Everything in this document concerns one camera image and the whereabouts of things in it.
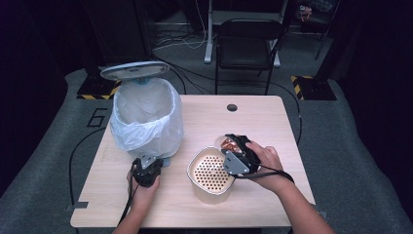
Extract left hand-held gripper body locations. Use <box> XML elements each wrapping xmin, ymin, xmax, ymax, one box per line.
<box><xmin>131</xmin><ymin>155</ymin><xmax>165</xmax><ymax>189</ymax></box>

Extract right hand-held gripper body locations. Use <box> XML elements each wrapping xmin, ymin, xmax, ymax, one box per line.
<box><xmin>221</xmin><ymin>134</ymin><xmax>263</xmax><ymax>179</ymax></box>

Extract red food scraps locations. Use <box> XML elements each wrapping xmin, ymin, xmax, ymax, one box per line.
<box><xmin>220</xmin><ymin>137</ymin><xmax>242</xmax><ymax>153</ymax></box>

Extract beige strainer container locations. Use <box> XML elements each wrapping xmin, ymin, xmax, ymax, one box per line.
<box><xmin>186</xmin><ymin>145</ymin><xmax>237</xmax><ymax>206</ymax></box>

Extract clear plastic trash bag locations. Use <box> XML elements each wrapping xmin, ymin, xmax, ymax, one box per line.
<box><xmin>109</xmin><ymin>77</ymin><xmax>185</xmax><ymax>160</ymax></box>

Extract white grey-blue trash can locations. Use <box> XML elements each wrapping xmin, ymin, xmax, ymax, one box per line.
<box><xmin>99</xmin><ymin>60</ymin><xmax>184</xmax><ymax>169</ymax></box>

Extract person's left hand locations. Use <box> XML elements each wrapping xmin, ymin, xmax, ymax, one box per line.
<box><xmin>126</xmin><ymin>168</ymin><xmax>162</xmax><ymax>210</ymax></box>

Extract person's right hand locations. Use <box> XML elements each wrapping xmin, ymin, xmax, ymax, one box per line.
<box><xmin>244</xmin><ymin>140</ymin><xmax>296</xmax><ymax>195</ymax></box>

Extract black folding chair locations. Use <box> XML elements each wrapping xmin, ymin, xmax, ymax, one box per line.
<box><xmin>213</xmin><ymin>18</ymin><xmax>284</xmax><ymax>97</ymax></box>

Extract black stand with hazard stripes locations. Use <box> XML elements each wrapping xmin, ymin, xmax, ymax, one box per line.
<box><xmin>290</xmin><ymin>0</ymin><xmax>351</xmax><ymax>101</ymax></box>
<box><xmin>76</xmin><ymin>0</ymin><xmax>127</xmax><ymax>101</ymax></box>

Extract black equipment cabinet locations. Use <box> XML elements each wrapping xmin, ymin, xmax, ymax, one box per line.
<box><xmin>94</xmin><ymin>0</ymin><xmax>153</xmax><ymax>66</ymax></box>

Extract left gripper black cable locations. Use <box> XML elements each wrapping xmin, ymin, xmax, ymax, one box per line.
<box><xmin>118</xmin><ymin>163</ymin><xmax>138</xmax><ymax>226</ymax></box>

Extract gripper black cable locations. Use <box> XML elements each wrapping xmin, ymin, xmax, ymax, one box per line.
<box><xmin>118</xmin><ymin>163</ymin><xmax>138</xmax><ymax>226</ymax></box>
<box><xmin>232</xmin><ymin>164</ymin><xmax>296</xmax><ymax>184</ymax></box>

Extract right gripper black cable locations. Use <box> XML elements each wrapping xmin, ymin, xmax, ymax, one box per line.
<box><xmin>232</xmin><ymin>164</ymin><xmax>296</xmax><ymax>184</ymax></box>

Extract black floor cable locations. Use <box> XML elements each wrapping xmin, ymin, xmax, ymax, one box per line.
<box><xmin>270</xmin><ymin>80</ymin><xmax>303</xmax><ymax>146</ymax></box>
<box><xmin>68</xmin><ymin>127</ymin><xmax>108</xmax><ymax>207</ymax></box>

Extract grey desk frame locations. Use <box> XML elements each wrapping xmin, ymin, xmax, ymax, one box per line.
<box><xmin>203</xmin><ymin>0</ymin><xmax>282</xmax><ymax>68</ymax></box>

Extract white floor cable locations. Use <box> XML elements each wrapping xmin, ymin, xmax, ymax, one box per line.
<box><xmin>151</xmin><ymin>0</ymin><xmax>209</xmax><ymax>52</ymax></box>

